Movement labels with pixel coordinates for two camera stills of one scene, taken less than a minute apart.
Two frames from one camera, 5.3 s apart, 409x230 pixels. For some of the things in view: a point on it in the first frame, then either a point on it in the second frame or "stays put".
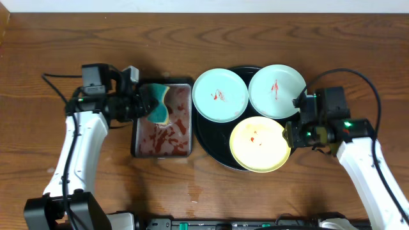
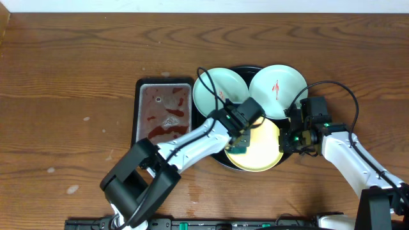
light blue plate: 272,91 stays put
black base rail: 243,223 stays put
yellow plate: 257,144 stays put
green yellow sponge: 160,114 → 238,150
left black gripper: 140,104 → 242,140
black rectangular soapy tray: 174,140 stays put
